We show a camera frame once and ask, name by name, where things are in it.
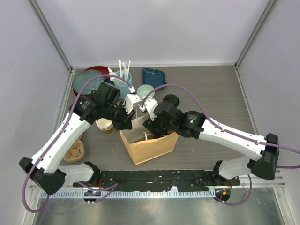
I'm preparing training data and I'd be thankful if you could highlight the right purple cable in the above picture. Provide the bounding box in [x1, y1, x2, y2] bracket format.
[140, 84, 300, 206]

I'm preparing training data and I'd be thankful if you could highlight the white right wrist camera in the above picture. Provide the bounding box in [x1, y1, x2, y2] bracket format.
[139, 97, 158, 121]

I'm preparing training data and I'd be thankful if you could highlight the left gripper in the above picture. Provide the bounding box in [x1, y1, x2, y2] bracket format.
[103, 100, 135, 131]

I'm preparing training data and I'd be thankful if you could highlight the brown paper cup stack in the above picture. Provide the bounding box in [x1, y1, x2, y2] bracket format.
[96, 118, 115, 135]

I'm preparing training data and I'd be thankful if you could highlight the red round plate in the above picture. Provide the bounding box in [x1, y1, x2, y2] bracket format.
[72, 66, 109, 97]

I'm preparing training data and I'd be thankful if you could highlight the grey-blue round plate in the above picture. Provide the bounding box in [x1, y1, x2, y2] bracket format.
[72, 69, 105, 95]

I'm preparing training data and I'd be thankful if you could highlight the purple cable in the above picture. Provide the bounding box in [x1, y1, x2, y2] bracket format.
[140, 84, 300, 206]
[22, 75, 135, 213]

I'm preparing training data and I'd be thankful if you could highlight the light blue straw holder cup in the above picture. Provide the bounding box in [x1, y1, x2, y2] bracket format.
[113, 70, 133, 96]

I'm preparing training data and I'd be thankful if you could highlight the dark blue leaf-shaped plate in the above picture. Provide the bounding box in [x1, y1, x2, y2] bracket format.
[142, 67, 166, 88]

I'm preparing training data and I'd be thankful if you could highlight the pale green ceramic bowl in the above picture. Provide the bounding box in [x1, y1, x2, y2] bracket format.
[136, 84, 154, 101]

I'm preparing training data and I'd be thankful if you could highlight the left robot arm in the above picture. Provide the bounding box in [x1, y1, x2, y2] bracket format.
[19, 82, 135, 195]

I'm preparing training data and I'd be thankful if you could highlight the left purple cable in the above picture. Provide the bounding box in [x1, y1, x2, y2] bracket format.
[22, 75, 135, 213]

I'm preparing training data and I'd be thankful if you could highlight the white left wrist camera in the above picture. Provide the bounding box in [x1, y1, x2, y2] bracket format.
[125, 94, 143, 114]

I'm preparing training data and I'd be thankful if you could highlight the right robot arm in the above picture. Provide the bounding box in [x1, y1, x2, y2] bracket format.
[140, 100, 279, 185]

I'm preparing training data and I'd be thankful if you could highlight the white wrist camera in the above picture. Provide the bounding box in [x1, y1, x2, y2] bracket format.
[139, 97, 158, 121]
[125, 94, 143, 114]

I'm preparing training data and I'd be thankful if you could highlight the brown paper bag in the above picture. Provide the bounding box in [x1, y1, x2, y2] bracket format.
[119, 115, 179, 165]

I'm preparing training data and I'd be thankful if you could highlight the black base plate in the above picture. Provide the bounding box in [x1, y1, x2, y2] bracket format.
[84, 170, 240, 192]

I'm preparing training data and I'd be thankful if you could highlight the cardboard cup carrier stack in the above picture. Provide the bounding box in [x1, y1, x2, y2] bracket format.
[63, 140, 85, 163]

